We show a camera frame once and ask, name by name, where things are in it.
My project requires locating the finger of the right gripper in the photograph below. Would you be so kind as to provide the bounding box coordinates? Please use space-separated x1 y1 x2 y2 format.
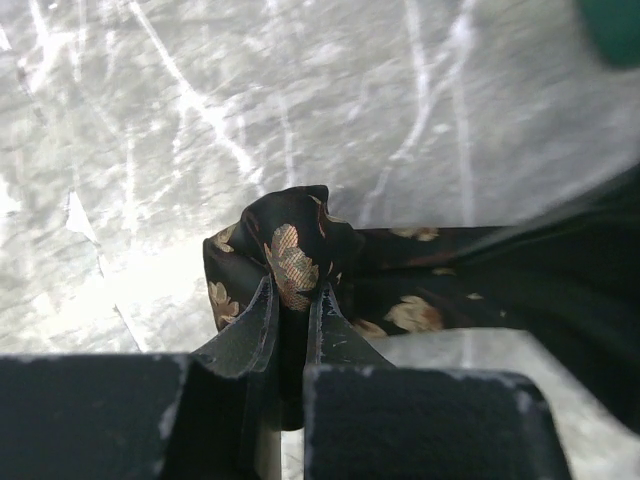
451 166 639 432

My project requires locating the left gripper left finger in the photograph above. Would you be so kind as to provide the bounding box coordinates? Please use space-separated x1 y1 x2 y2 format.
1 278 280 479

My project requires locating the green compartment organizer tray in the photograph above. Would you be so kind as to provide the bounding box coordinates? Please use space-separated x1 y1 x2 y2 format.
576 0 640 69

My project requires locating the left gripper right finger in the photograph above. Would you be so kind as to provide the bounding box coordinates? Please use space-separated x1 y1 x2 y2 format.
303 284 571 480

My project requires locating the dark floral patterned tie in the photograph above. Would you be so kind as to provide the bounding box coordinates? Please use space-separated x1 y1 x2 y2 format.
201 184 511 338

